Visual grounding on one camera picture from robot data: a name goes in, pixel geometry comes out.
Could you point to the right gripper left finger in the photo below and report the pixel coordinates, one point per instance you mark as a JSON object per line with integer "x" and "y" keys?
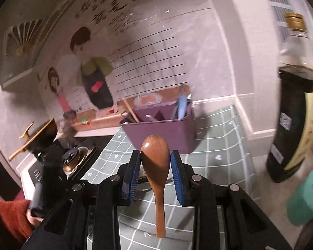
{"x": 131, "y": 176}

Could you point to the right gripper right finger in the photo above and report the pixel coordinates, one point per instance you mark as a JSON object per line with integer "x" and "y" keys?
{"x": 180, "y": 178}

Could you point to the brown wooden spoon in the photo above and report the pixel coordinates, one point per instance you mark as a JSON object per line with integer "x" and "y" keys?
{"x": 155, "y": 158}

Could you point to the red sleeved left forearm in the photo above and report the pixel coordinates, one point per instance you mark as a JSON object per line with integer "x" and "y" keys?
{"x": 15, "y": 227}

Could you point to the left hand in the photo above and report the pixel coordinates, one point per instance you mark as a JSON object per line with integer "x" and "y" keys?
{"x": 35, "y": 221}

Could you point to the gas stove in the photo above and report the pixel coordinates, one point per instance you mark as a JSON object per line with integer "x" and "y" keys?
{"x": 75, "y": 162}

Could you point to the green grid table mat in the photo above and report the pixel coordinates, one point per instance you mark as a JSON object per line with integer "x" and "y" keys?
{"x": 220, "y": 156}

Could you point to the purple utensil organizer bin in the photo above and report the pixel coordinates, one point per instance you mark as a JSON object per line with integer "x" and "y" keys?
{"x": 180, "y": 134}

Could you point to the metal spoon in bin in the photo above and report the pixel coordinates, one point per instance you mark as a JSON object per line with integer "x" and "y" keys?
{"x": 151, "y": 118}

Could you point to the light blue spoon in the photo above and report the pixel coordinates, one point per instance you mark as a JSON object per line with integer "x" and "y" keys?
{"x": 181, "y": 106}

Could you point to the wooden chopstick in bin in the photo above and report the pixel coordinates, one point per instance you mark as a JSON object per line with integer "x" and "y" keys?
{"x": 130, "y": 110}

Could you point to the dark soy sauce bottle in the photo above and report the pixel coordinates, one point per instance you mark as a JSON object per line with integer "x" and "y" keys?
{"x": 294, "y": 130}

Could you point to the teal plastic object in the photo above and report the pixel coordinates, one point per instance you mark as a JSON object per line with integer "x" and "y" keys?
{"x": 300, "y": 203}

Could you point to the black wok with gold handle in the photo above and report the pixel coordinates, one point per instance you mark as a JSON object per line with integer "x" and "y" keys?
{"x": 38, "y": 140}

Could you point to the cartoon kitchen wall poster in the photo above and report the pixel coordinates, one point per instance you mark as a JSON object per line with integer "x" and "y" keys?
{"x": 101, "y": 51}

